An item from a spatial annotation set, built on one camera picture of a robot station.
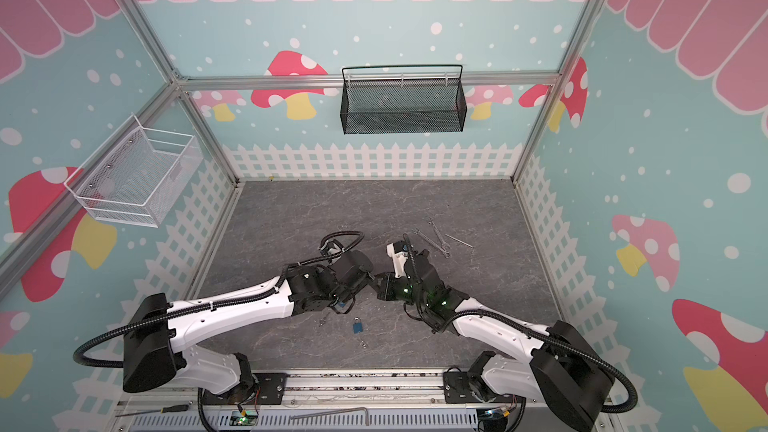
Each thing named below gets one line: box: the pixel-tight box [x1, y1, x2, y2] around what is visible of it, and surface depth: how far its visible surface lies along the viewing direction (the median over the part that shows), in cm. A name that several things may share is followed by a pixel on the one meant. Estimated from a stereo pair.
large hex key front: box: [290, 407, 369, 426], surface depth 73 cm
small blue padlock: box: [353, 316, 363, 335], surface depth 87 cm
